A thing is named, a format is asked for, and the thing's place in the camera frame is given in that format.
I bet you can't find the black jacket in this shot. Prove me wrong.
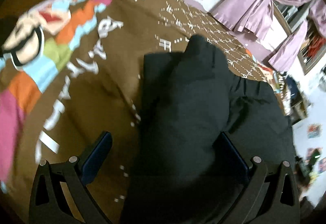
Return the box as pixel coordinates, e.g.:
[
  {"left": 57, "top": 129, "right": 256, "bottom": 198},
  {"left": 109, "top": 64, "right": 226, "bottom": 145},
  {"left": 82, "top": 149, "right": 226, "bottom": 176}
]
[{"left": 120, "top": 35, "right": 296, "bottom": 223}]

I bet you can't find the wooden side desk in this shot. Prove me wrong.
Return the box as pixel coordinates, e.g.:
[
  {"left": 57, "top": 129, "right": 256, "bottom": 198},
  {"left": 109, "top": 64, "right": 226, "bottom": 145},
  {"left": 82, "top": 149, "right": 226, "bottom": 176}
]
[{"left": 285, "top": 75, "right": 311, "bottom": 125}]

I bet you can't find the colourful cartoon bed blanket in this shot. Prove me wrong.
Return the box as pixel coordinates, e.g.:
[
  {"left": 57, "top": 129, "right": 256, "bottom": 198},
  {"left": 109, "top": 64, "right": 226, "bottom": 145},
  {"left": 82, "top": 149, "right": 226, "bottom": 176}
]
[{"left": 1, "top": 0, "right": 272, "bottom": 222}]

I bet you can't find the red hanging garment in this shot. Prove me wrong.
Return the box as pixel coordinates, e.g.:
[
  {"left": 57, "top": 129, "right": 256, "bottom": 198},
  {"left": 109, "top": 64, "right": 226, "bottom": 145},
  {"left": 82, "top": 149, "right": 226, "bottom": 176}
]
[{"left": 307, "top": 34, "right": 326, "bottom": 57}]

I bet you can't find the right pink curtain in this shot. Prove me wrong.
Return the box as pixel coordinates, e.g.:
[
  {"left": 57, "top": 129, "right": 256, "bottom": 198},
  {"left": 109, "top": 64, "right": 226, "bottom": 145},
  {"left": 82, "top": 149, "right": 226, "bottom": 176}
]
[{"left": 268, "top": 0, "right": 325, "bottom": 72}]

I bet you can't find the brown wooden window frame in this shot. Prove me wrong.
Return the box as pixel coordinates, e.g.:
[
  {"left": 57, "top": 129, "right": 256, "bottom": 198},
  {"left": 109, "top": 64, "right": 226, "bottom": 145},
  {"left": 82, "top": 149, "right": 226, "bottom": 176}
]
[{"left": 274, "top": 0, "right": 325, "bottom": 75}]

